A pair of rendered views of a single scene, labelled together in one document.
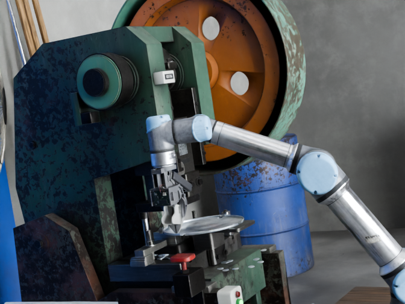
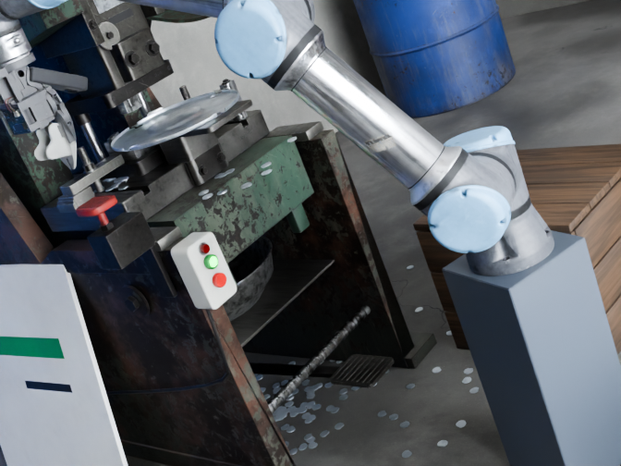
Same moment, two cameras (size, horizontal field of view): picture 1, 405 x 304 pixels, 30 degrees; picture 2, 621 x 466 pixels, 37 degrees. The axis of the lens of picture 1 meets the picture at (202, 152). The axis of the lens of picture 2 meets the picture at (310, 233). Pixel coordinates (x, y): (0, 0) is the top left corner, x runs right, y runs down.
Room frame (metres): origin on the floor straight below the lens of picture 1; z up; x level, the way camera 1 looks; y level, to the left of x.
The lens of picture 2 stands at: (0.80, -0.69, 1.18)
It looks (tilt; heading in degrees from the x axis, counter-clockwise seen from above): 21 degrees down; 16
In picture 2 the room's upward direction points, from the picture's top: 22 degrees counter-clockwise
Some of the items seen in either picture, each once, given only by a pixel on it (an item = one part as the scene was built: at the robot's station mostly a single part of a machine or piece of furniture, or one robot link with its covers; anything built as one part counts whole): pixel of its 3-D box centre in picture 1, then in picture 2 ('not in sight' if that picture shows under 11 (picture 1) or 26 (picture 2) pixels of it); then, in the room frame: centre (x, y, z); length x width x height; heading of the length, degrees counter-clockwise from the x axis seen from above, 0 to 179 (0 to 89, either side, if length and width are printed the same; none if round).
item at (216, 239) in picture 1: (217, 242); (201, 146); (2.60, -0.01, 0.72); 0.25 x 0.14 x 0.14; 60
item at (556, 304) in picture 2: not in sight; (544, 359); (2.29, -0.57, 0.23); 0.18 x 0.18 x 0.45; 40
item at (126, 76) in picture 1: (105, 87); not in sight; (2.49, 0.28, 1.31); 0.22 x 0.12 x 0.22; 60
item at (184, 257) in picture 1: (184, 266); (103, 220); (2.29, 0.11, 0.72); 0.07 x 0.06 x 0.08; 60
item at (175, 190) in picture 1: (166, 186); (25, 94); (2.27, 0.12, 0.99); 0.09 x 0.08 x 0.12; 150
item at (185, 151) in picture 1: (172, 156); (99, 12); (2.67, 0.11, 1.04); 0.17 x 0.15 x 0.30; 60
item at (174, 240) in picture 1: (175, 233); (144, 136); (2.69, 0.14, 0.76); 0.15 x 0.09 x 0.05; 150
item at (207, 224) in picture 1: (203, 225); (175, 119); (2.63, 0.03, 0.78); 0.29 x 0.29 x 0.01
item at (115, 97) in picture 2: (169, 205); (121, 92); (2.69, 0.15, 0.86); 0.20 x 0.16 x 0.05; 150
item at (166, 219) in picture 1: (167, 219); (49, 150); (2.28, 0.14, 0.88); 0.06 x 0.03 x 0.09; 150
